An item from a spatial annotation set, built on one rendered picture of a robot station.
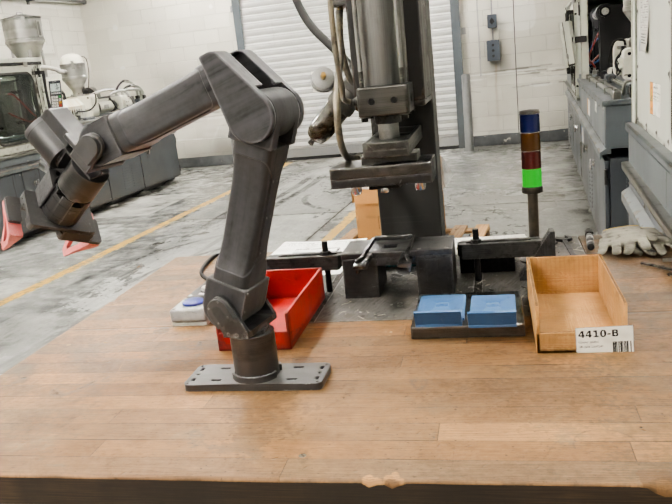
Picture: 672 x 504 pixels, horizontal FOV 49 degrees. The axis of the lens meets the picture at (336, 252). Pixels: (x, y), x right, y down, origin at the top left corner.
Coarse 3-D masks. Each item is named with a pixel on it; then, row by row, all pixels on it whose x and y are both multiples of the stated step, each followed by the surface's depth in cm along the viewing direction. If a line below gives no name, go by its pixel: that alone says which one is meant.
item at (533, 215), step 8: (520, 112) 140; (528, 112) 139; (536, 112) 139; (528, 192) 143; (536, 192) 142; (528, 200) 144; (536, 200) 144; (528, 208) 145; (536, 208) 144; (528, 216) 145; (536, 216) 145; (528, 224) 146; (536, 224) 145; (536, 232) 145
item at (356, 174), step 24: (384, 120) 129; (384, 144) 126; (408, 144) 126; (336, 168) 131; (360, 168) 129; (384, 168) 129; (408, 168) 128; (432, 168) 129; (360, 192) 139; (384, 192) 133
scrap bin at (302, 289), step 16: (272, 272) 138; (288, 272) 138; (304, 272) 137; (320, 272) 135; (272, 288) 139; (288, 288) 139; (304, 288) 125; (320, 288) 135; (272, 304) 136; (288, 304) 135; (304, 304) 123; (320, 304) 134; (288, 320) 114; (304, 320) 123; (288, 336) 114
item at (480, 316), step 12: (480, 300) 120; (492, 300) 120; (504, 300) 119; (468, 312) 108; (480, 312) 108; (492, 312) 107; (504, 312) 107; (468, 324) 110; (480, 324) 109; (492, 324) 109; (504, 324) 109; (516, 324) 108
